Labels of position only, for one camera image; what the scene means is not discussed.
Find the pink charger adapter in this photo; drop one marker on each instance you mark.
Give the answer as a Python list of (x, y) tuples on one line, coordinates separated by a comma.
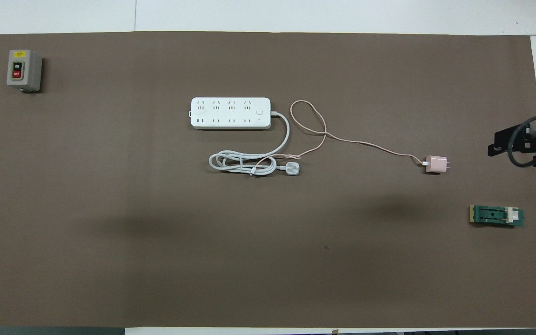
[(435, 164)]

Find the white power strip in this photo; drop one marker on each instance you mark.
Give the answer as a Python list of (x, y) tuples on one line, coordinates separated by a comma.
[(231, 113)]

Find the brown table mat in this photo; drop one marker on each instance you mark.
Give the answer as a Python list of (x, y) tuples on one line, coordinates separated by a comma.
[(268, 260)]

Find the grey on-off switch box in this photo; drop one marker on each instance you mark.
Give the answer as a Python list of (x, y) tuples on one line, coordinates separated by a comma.
[(23, 70)]

